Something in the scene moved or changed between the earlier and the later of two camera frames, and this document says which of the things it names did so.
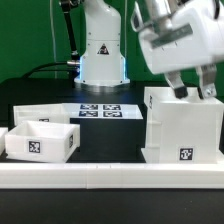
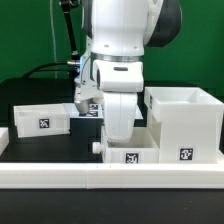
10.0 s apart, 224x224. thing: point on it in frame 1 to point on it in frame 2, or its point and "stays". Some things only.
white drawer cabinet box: (187, 130) stays
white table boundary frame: (73, 175) stays
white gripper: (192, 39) to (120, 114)
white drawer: (47, 113) stays
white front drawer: (44, 142) to (141, 149)
